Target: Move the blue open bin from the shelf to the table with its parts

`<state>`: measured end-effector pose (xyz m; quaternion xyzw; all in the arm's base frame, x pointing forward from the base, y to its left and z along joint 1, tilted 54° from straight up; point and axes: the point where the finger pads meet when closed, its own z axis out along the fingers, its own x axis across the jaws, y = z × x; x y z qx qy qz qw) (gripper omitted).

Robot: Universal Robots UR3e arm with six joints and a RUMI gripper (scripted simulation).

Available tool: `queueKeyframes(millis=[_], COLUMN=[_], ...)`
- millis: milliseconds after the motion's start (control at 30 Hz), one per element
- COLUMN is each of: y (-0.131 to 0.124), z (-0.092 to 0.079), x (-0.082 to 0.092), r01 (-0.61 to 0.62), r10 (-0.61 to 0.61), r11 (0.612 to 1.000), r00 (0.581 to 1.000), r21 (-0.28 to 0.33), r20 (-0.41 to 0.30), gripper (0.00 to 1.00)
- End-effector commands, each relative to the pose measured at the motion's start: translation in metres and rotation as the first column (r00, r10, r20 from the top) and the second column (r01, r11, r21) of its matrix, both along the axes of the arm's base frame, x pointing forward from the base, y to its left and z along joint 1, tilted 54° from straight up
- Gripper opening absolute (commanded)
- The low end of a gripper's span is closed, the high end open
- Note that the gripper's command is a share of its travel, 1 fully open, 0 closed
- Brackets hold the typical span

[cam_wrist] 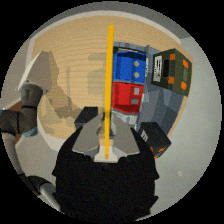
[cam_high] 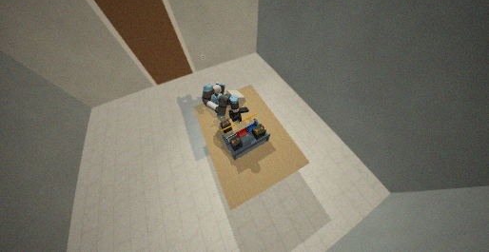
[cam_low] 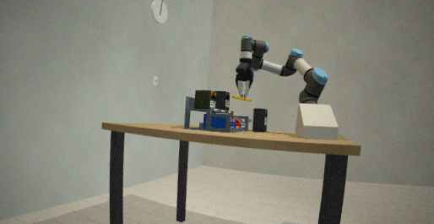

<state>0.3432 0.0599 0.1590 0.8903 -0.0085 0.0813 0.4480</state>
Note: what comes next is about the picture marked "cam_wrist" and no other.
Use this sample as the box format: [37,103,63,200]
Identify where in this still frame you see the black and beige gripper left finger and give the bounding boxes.
[52,112,105,177]

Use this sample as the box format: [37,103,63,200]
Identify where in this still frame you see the yellow narrow bar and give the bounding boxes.
[105,25,114,159]

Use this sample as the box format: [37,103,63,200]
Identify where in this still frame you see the red open bin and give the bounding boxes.
[112,82,144,113]

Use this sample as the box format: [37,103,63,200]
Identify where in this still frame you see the grey open bin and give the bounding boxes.
[112,108,138,129]

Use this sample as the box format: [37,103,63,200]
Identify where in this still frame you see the grey round disc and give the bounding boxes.
[133,61,139,67]
[133,72,140,78]

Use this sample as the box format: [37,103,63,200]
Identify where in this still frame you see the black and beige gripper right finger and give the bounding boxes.
[110,112,160,180]

